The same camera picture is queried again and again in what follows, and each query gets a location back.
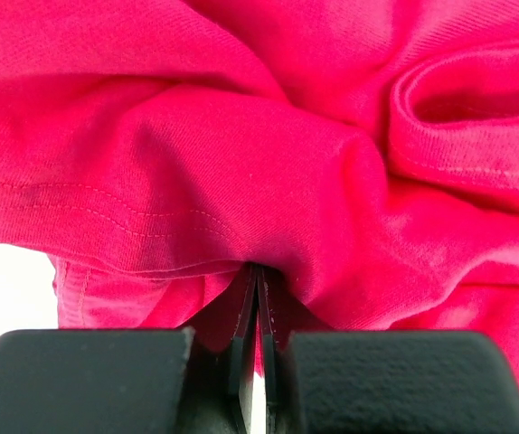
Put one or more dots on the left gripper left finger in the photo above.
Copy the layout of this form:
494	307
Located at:
196	378

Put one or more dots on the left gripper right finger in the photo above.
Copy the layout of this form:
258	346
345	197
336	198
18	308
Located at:
321	380

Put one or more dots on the red t shirt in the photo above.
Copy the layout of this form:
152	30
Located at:
368	150

